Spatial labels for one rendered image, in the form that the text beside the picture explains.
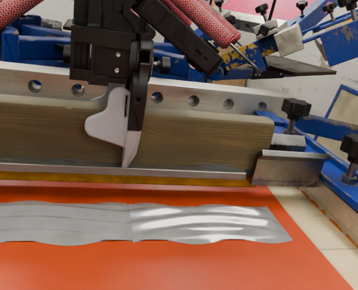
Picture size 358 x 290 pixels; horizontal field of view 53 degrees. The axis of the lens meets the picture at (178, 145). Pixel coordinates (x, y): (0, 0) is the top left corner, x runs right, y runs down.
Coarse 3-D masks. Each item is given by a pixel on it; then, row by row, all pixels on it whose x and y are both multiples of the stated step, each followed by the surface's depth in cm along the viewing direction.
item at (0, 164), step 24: (0, 168) 39; (24, 168) 39; (48, 168) 40; (72, 168) 41; (96, 168) 41; (120, 168) 42; (144, 168) 43; (168, 168) 44; (192, 168) 45; (216, 168) 46
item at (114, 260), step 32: (0, 192) 41; (32, 192) 42; (64, 192) 43; (96, 192) 44; (0, 256) 32; (32, 256) 32; (64, 256) 33; (96, 256) 33; (128, 256) 34; (0, 288) 28; (32, 288) 29; (64, 288) 29; (96, 288) 30; (128, 288) 30
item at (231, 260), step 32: (128, 192) 45; (160, 192) 46; (192, 192) 47; (224, 192) 49; (256, 192) 50; (288, 224) 44; (160, 256) 35; (192, 256) 36; (224, 256) 36; (256, 256) 37; (288, 256) 38; (320, 256) 39; (160, 288) 31; (192, 288) 32; (224, 288) 32; (256, 288) 33; (288, 288) 33; (320, 288) 34; (352, 288) 35
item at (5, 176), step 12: (24, 180) 43; (36, 180) 43; (48, 180) 43; (60, 180) 43; (72, 180) 44; (84, 180) 44; (96, 180) 44; (108, 180) 45; (120, 180) 45; (132, 180) 45; (144, 180) 46; (156, 180) 46; (168, 180) 46; (180, 180) 47; (192, 180) 47; (204, 180) 48
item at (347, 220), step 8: (320, 184) 48; (304, 192) 52; (312, 192) 50; (320, 192) 48; (328, 192) 47; (312, 200) 50; (320, 200) 48; (328, 200) 46; (336, 200) 45; (320, 208) 48; (328, 208) 46; (336, 208) 45; (344, 208) 44; (352, 208) 42; (328, 216) 46; (336, 216) 45; (344, 216) 43; (352, 216) 42; (336, 224) 45; (344, 224) 43; (352, 224) 42; (344, 232) 43; (352, 232) 42; (352, 240) 42
